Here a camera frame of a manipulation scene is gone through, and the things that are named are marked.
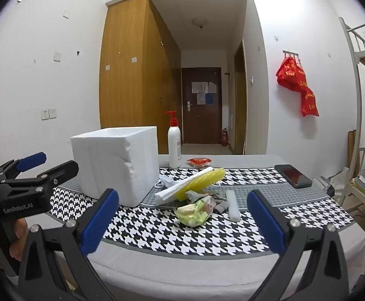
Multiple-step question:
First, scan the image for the white paper tissue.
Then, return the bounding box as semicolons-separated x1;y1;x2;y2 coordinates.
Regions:
155;167;214;206

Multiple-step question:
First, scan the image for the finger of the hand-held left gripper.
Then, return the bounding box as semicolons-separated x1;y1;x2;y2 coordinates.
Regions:
0;152;47;182
1;160;79;194

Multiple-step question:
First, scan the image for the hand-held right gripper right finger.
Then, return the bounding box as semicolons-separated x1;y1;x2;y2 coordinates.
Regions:
247;190;350;301

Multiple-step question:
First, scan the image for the red snack packet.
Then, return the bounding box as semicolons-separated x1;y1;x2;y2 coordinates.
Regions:
187;158;212;168

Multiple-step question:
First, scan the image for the white foam box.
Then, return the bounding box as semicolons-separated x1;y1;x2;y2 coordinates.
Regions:
70;126;160;207

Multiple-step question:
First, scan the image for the yellow sponge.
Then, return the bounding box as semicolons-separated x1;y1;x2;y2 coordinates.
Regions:
175;167;225;200

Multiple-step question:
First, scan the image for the houndstooth tablecloth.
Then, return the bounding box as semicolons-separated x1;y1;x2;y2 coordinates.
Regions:
43;154;365;301

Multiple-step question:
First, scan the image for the wooden wardrobe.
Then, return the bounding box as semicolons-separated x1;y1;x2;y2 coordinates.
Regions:
99;0;182;156

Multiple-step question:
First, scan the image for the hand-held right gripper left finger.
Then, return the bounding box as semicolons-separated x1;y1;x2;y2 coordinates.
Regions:
17;188;120;301

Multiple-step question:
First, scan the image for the grey wrapper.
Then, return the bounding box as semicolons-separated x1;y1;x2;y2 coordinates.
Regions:
186;188;230;214

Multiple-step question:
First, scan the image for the black smartphone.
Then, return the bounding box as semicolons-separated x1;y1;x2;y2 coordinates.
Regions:
274;164;313;189

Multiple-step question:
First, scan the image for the clear plastic bag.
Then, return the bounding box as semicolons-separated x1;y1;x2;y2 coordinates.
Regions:
314;169;349;195

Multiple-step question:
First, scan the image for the white foam tube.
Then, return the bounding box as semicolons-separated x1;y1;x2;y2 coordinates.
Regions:
226;189;241;220

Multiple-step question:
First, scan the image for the white red pump lotion bottle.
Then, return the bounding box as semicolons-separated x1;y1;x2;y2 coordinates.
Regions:
164;111;182;169

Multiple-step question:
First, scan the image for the light wooden side door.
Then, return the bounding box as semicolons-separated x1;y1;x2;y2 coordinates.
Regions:
234;40;248;155

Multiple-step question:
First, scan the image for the green yellow snack wrapper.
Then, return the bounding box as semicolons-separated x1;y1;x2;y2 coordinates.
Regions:
174;195;216;226

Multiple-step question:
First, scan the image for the red printed bag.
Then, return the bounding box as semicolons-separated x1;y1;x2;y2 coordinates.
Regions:
301;85;320;117
276;57;308;91

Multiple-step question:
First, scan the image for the person's left hand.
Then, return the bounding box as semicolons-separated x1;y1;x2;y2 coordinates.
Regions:
9;219;29;259

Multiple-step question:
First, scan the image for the dark brown entrance door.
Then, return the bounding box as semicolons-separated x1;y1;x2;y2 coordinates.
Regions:
182;67;222;145

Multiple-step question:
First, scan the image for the wooden board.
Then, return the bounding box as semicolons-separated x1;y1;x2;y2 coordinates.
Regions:
347;130;358;167

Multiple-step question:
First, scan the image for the metal bunk bed frame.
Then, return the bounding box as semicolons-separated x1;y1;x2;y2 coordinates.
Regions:
339;17;365;207

